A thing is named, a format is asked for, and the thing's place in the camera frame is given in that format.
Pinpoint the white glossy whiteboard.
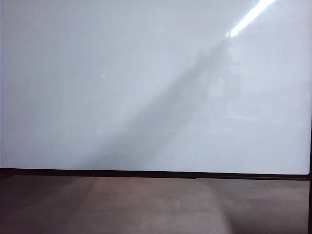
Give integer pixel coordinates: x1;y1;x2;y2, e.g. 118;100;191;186
0;0;312;175

